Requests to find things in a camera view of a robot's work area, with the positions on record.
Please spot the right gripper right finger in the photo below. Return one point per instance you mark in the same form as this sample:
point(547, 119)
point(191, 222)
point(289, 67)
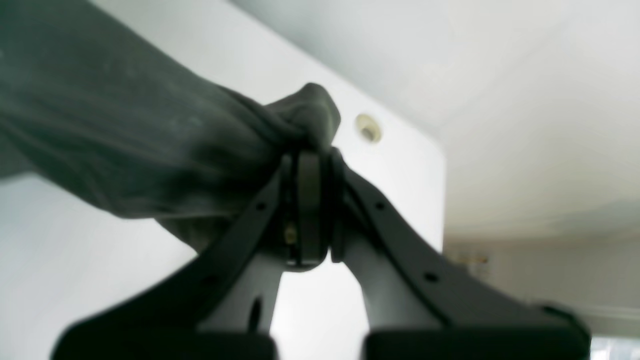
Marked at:
point(419, 305)

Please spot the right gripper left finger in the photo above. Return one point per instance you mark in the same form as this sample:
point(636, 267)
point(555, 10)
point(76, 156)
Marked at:
point(219, 306)

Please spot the dark grey t-shirt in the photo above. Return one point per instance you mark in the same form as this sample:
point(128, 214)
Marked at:
point(94, 108)

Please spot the right table cable grommet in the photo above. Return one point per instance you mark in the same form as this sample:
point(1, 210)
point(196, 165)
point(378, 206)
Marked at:
point(368, 128)

